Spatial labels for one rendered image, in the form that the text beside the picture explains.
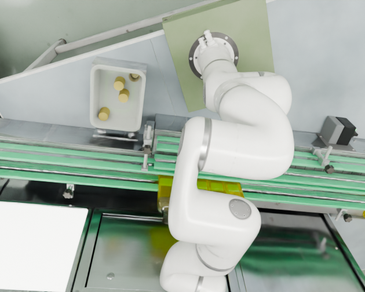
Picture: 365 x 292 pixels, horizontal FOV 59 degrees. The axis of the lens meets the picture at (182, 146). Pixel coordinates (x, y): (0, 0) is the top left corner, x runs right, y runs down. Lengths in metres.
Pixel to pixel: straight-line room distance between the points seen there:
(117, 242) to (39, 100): 0.57
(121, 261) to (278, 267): 0.52
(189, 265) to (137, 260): 0.42
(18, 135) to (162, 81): 0.52
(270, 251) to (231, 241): 0.73
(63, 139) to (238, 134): 0.81
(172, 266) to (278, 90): 0.40
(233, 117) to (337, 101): 0.83
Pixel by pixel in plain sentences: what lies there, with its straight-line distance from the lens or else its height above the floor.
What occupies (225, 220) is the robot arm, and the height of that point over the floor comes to 1.49.
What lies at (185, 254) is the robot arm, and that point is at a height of 1.42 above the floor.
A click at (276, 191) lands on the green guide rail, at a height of 0.91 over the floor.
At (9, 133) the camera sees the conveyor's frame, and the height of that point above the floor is 0.85.
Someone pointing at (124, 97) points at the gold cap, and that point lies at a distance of 1.11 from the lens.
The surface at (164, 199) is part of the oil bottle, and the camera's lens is 1.00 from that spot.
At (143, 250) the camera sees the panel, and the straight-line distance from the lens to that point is 1.06.
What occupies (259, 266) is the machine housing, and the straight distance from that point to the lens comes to 1.16.
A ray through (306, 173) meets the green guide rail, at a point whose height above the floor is 0.91.
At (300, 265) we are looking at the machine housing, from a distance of 1.23.
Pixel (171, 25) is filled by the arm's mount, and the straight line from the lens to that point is 1.01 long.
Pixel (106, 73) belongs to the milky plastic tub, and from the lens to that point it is 1.14.
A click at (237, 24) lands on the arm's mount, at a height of 0.84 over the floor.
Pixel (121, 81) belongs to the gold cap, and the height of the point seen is 0.81.
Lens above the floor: 1.83
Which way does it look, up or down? 58 degrees down
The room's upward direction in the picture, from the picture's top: 175 degrees clockwise
